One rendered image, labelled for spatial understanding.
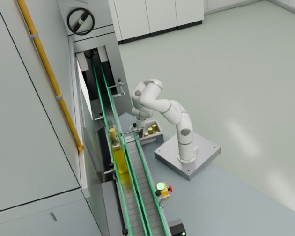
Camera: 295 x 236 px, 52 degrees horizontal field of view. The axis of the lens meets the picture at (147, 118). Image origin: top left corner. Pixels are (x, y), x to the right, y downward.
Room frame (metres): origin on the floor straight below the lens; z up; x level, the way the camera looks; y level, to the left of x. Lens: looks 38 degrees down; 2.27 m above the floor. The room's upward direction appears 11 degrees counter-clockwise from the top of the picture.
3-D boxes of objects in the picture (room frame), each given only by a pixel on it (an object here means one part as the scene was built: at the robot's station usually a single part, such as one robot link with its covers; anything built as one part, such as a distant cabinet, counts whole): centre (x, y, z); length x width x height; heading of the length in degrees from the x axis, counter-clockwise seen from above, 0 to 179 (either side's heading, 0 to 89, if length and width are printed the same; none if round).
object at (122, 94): (2.23, 0.19, 0.90); 0.17 x 0.05 x 0.23; 97
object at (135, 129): (1.60, 0.12, 0.95); 0.17 x 0.03 x 0.12; 97
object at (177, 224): (0.90, -0.03, 0.79); 0.08 x 0.08 x 0.08; 7
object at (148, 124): (1.72, 0.03, 0.80); 0.22 x 0.17 x 0.09; 97
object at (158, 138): (1.72, 0.06, 0.79); 0.27 x 0.17 x 0.08; 97
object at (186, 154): (1.41, -0.22, 0.89); 0.16 x 0.13 x 0.15; 121
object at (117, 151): (1.33, 0.21, 0.99); 0.06 x 0.06 x 0.21; 8
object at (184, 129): (1.41, -0.21, 1.04); 0.13 x 0.10 x 0.16; 177
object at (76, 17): (2.39, 0.36, 1.49); 0.21 x 0.05 x 0.21; 97
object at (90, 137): (1.70, 0.39, 1.15); 0.90 x 0.03 x 0.34; 7
